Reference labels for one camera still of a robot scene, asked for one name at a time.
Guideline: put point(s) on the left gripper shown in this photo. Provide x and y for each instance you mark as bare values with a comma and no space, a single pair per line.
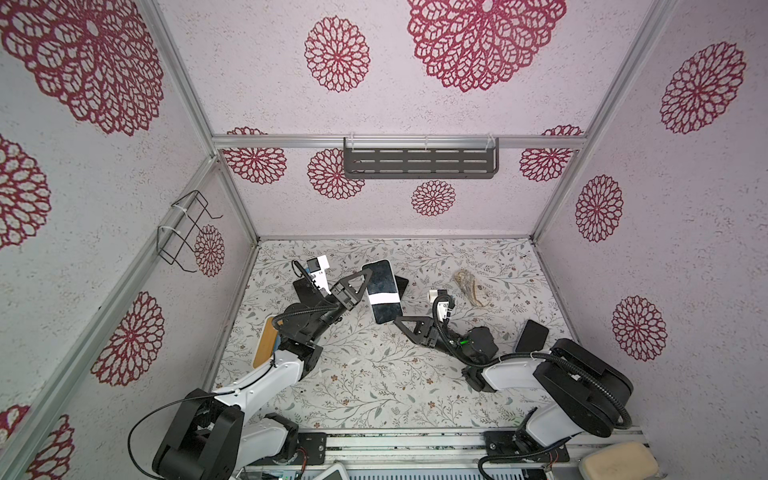
354,297

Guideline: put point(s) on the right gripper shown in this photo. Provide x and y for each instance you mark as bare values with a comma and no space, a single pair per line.
428,330

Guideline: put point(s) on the pale green phone case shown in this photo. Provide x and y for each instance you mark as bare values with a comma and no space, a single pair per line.
382,279

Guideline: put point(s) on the black phone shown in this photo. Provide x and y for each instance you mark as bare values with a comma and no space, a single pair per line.
402,284
532,337

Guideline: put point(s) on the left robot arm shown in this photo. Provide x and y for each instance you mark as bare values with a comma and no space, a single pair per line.
210,436

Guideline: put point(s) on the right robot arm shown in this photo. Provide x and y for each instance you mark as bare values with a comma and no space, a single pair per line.
586,394

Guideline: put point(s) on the crumpled clear plastic bag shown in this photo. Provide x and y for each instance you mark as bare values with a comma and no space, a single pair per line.
471,288

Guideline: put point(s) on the white wooden-top tissue box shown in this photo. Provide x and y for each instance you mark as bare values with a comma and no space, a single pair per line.
268,342

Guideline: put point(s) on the beige sponge pad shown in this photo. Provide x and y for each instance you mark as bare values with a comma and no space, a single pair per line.
625,461

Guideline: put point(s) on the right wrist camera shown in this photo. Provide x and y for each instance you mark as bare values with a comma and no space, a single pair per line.
442,303

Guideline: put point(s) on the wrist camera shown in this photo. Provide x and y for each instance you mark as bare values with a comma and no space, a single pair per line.
442,303
316,269

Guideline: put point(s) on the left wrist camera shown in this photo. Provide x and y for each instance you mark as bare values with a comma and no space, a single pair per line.
316,269

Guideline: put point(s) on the grey metal wall shelf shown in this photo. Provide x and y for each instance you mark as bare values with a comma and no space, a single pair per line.
424,163

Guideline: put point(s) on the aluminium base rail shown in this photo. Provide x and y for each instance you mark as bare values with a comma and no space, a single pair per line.
431,449

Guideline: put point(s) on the black wire wall rack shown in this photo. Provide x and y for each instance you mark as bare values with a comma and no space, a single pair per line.
171,241

